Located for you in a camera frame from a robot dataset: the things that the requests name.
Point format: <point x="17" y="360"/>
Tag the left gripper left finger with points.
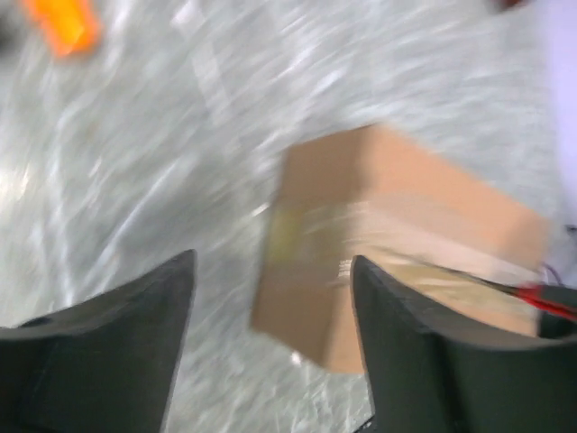
<point x="107" y="364"/>

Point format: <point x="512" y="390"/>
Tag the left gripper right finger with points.
<point x="432" y="369"/>

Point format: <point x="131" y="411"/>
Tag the brown cardboard express box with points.
<point x="374" y="192"/>

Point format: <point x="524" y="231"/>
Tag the red black utility knife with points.
<point x="554" y="299"/>

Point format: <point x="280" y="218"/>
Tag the brown wooden metronome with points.
<point x="504" y="5"/>

